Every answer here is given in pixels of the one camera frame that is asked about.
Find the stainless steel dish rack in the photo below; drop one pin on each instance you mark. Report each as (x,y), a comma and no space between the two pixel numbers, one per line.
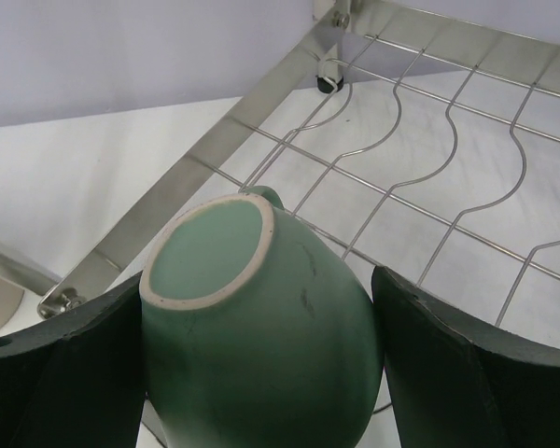
(426,144)

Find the light teal mug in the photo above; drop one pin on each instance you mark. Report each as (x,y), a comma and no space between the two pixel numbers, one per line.
(255,333)

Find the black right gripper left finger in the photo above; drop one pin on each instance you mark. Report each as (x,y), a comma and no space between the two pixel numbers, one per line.
(76,379)

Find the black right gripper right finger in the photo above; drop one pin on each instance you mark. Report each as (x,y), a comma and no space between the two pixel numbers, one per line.
(457,381)

